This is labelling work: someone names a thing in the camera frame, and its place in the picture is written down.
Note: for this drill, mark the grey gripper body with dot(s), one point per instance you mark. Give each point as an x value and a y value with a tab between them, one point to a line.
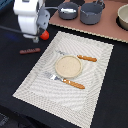
42	24

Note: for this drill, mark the brown sausage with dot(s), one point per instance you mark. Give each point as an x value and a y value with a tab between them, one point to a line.
30	51

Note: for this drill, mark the red tomato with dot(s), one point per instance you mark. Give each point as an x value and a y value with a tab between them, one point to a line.
45	35

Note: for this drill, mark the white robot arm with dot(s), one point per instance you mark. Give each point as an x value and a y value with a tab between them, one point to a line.
33	18

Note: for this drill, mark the grey frying pan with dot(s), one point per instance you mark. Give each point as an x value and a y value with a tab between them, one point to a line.
68	10

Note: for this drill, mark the grey saucepan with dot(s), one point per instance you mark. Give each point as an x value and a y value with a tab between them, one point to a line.
90	13

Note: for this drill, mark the round beige plate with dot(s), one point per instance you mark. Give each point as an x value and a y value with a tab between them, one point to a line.
68	66

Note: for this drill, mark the brown wooden board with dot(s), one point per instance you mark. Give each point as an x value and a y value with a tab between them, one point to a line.
106	27

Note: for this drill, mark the woven beige placemat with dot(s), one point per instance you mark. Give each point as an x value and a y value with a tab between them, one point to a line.
74	105

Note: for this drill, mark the beige bowl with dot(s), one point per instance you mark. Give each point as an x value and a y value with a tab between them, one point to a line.
123	16

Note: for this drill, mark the knife with wooden handle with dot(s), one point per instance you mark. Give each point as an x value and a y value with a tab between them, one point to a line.
79	56

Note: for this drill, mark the fork with wooden handle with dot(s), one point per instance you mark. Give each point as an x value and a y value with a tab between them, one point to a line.
69	82

